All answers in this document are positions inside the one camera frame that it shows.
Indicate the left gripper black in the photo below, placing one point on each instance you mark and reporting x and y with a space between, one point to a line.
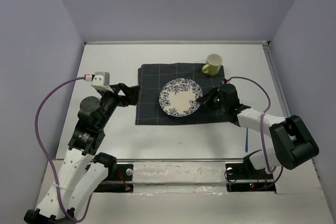
131 94

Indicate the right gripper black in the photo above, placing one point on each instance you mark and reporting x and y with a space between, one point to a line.
206 100

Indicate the dark checked cloth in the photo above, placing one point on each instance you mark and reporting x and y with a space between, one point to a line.
153 77

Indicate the blue floral plate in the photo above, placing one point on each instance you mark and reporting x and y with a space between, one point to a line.
178 97

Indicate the pale yellow mug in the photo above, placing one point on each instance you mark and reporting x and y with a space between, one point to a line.
213 65

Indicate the iridescent spoon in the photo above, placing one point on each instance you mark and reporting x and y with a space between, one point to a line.
246 141

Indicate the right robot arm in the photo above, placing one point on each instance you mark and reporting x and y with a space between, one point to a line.
286 142

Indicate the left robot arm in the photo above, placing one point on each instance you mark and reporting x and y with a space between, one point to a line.
83 168

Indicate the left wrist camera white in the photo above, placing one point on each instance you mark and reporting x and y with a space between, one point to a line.
101 81

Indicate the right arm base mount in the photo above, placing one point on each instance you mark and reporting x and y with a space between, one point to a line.
243 177

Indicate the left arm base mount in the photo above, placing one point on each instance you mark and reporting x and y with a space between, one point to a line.
121 181

